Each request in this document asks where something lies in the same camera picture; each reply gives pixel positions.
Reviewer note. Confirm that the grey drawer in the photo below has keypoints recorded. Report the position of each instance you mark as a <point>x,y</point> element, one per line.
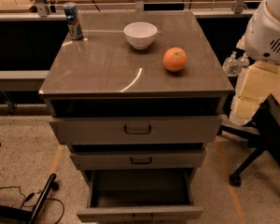
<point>138,160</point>
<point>140,195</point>
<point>135,130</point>

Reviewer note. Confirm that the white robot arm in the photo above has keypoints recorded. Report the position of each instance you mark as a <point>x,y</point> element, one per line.
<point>262,44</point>

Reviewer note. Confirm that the grey drawer cabinet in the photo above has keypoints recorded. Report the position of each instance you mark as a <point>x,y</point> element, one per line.
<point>103,76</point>

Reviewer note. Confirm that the orange fruit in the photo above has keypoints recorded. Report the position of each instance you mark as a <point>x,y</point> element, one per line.
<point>174,59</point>

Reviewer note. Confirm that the white ceramic bowl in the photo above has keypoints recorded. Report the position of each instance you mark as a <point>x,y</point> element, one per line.
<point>140,35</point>

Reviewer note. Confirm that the left clear sanitizer bottle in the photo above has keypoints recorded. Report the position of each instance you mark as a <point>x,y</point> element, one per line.
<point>230,65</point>

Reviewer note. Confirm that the clear sanitizer bottle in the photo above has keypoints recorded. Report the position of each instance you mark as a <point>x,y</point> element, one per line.
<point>243,61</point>
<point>230,65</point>

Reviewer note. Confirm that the blue silver drink can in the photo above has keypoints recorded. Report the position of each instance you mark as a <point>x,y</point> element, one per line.
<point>74,27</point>

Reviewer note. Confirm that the right clear sanitizer bottle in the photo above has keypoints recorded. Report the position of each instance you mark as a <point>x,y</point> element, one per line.
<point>243,61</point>

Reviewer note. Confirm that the black office chair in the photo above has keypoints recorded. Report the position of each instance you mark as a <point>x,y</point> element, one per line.
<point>267,139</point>

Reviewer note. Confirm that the black stand leg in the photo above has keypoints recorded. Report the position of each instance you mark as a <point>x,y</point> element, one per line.
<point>29,217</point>

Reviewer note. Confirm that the metal bench rail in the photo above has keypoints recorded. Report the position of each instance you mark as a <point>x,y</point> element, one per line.
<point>22,80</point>

